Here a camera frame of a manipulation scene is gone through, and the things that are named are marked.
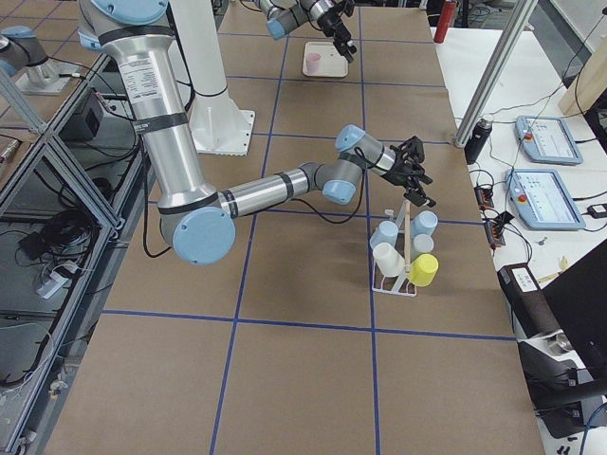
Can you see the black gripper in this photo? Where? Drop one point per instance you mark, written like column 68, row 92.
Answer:
column 328, row 22
column 399, row 174

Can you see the light blue cup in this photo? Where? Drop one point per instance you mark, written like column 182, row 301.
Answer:
column 386, row 232
column 425, row 222

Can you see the grey cup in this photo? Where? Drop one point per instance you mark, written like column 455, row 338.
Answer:
column 422, row 244

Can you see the pink cup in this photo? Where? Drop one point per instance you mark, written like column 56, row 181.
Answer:
column 312, row 63

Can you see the yellow cup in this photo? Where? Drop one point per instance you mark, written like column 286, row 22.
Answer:
column 423, row 270

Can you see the pale green cup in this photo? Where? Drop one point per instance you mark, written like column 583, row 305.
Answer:
column 389, row 261

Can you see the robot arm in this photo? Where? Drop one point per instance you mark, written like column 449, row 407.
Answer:
column 281, row 20
column 168, row 57

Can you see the steel cup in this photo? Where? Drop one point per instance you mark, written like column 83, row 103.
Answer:
column 560, row 344

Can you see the cream plastic tray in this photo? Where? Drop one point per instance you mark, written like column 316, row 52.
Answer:
column 332, row 64

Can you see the black water bottle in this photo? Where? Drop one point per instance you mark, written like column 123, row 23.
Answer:
column 479, row 136

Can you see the teach pendant near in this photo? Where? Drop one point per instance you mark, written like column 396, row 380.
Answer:
column 542, row 201

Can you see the teach pendant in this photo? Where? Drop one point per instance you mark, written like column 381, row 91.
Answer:
column 542, row 201
column 547, row 140

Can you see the red bottle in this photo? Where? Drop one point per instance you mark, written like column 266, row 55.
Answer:
column 444, row 21

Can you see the teach pendant far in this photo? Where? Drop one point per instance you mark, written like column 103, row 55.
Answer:
column 547, row 140

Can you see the black box with label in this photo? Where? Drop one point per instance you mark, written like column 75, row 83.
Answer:
column 526, row 299

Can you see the small black device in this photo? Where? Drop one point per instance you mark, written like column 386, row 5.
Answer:
column 597, row 211

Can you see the black monitor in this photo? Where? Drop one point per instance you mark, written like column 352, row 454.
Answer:
column 577, row 299

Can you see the white wire cup rack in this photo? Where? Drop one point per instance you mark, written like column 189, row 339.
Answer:
column 399, row 285

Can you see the white pedestal column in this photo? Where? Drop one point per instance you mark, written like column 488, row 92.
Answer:
column 218, row 126

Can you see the aluminium frame post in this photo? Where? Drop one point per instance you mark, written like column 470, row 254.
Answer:
column 495, row 66

